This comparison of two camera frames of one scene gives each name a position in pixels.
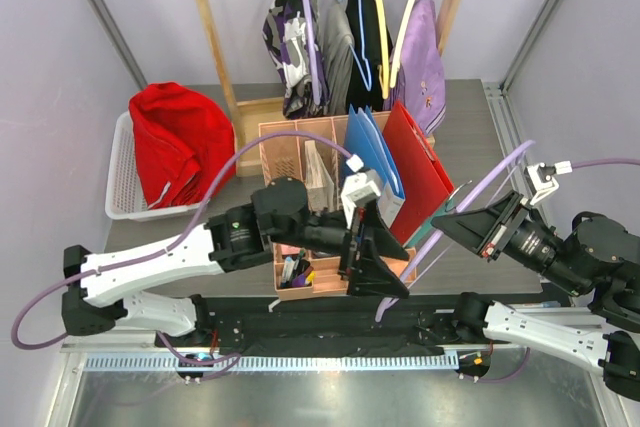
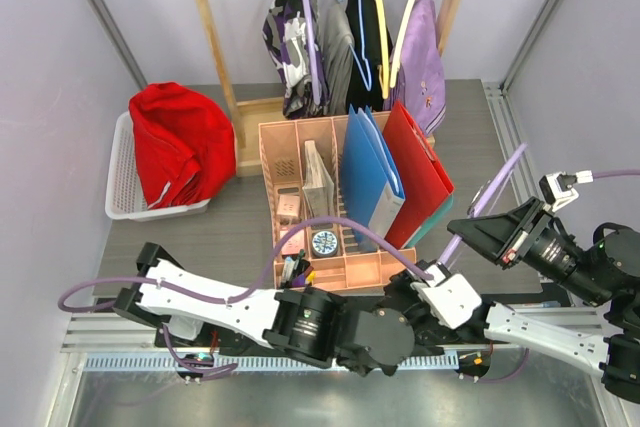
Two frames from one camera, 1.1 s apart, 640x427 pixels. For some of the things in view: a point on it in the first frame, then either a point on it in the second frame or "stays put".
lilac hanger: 459,206 → 481,198
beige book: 320,188 stays put
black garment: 364,46 stays put
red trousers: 182,139 stays put
